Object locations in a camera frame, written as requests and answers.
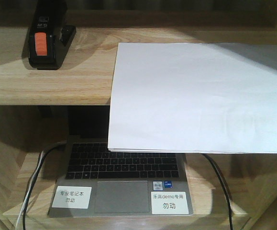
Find silver laptop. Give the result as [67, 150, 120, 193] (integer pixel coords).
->
[47, 135, 194, 218]

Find white label sticker right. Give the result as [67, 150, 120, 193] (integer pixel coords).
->
[151, 191, 189, 215]

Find black cable left of laptop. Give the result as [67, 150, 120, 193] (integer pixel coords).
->
[22, 145, 67, 230]

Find white paper sheets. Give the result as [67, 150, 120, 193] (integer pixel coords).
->
[108, 43, 277, 153]

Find black cable of laptop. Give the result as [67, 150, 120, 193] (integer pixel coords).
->
[22, 145, 67, 230]
[202, 153, 233, 230]

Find white label sticker left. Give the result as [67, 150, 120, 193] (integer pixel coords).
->
[52, 185, 92, 209]

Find white label sticker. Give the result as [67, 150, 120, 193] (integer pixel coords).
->
[52, 185, 92, 209]
[151, 191, 189, 215]

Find white cable left of laptop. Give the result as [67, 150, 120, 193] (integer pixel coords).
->
[15, 142, 67, 230]

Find black cable right of laptop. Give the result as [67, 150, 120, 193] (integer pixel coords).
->
[202, 153, 233, 230]

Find black stapler with orange button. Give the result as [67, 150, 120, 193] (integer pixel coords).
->
[28, 0, 76, 70]

